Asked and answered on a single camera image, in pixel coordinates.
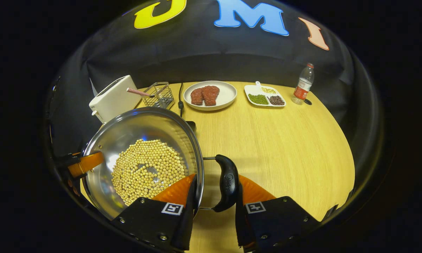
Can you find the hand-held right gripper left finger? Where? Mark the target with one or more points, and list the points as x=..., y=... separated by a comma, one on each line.
x=188, y=225

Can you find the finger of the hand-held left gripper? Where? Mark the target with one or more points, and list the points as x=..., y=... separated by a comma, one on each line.
x=88, y=163

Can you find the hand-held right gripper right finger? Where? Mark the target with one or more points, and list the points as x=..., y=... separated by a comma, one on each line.
x=241, y=225

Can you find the pile of soybeans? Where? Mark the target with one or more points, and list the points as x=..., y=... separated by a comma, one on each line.
x=147, y=168

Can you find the stainless steel pot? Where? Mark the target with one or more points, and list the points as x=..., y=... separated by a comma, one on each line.
x=144, y=126

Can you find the black induction cooktop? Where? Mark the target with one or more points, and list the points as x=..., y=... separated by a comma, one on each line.
x=191, y=126

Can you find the white toaster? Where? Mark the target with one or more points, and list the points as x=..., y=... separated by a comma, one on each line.
x=114, y=98

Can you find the pink striped stick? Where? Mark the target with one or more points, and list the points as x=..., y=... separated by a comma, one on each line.
x=139, y=92

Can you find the pile of green beans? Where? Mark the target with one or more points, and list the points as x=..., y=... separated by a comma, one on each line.
x=258, y=99

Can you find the red meat slice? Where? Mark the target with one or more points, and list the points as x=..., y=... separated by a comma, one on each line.
x=211, y=95
x=196, y=96

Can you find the pile of dark red beans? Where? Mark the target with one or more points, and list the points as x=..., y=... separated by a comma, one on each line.
x=276, y=100

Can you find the white round plate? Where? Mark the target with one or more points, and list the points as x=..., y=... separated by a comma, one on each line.
x=227, y=95

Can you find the white divided dish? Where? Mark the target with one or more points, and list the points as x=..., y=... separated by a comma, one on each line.
x=252, y=89

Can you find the pile of yellow beans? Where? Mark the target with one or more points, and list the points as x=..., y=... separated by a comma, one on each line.
x=268, y=90

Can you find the small black cap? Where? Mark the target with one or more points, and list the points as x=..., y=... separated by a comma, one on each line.
x=307, y=102

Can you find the plastic bottle with red label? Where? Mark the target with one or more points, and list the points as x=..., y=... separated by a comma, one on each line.
x=303, y=86

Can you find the black backdrop cloth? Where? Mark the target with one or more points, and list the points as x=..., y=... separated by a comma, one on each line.
x=204, y=56

